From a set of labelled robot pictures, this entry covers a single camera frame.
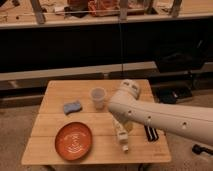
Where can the orange ceramic bowl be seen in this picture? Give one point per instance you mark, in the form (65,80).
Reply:
(73,141)

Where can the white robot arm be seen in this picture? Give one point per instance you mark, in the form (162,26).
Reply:
(191,122)

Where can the translucent plastic cup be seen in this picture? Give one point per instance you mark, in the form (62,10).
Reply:
(97,96)

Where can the blue sponge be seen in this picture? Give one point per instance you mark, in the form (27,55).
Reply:
(72,107)

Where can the wooden folding table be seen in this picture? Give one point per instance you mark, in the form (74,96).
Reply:
(40,149)

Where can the white tube bottle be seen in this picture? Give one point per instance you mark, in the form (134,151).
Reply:
(122,136)

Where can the black bag on floor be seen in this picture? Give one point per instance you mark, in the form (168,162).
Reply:
(171,95)

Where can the black striped case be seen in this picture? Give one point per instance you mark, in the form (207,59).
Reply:
(151,134)

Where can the orange cloth on shelf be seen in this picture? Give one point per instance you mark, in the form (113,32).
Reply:
(99,8)

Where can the black object on floor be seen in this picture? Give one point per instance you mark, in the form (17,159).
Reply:
(199,149)

